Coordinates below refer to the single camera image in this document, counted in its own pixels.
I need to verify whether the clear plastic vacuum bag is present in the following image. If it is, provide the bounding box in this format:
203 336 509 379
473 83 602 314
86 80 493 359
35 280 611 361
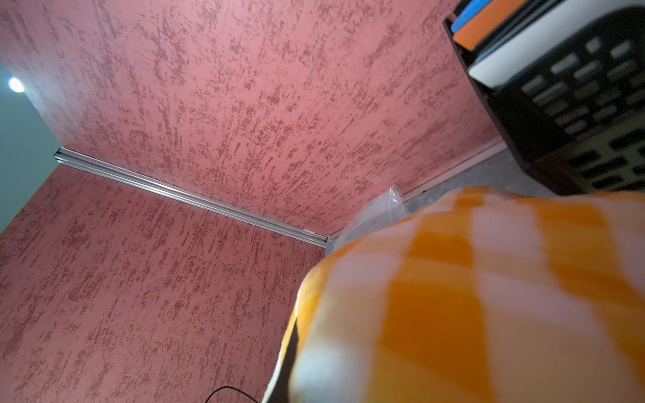
326 186 410 255

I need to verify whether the left camera black cable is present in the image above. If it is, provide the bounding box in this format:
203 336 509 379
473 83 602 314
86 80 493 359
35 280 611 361
203 385 260 403

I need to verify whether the black mesh file organizer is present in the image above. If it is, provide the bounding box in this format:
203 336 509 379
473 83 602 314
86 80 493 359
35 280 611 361
443 1 644 196

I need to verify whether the white paper folder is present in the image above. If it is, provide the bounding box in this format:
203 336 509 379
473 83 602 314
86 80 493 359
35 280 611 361
468 0 644 89

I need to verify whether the blue folder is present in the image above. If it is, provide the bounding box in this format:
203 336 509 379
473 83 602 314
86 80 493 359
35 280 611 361
451 0 491 33

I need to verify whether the orange folder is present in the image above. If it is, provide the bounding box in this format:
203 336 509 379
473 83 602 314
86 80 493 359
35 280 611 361
453 0 527 50

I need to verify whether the left aluminium corner post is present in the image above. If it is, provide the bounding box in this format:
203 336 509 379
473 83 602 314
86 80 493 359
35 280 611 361
54 148 328 249

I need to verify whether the orange white checked blanket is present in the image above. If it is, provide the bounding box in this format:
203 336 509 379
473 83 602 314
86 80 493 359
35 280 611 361
264 187 644 402

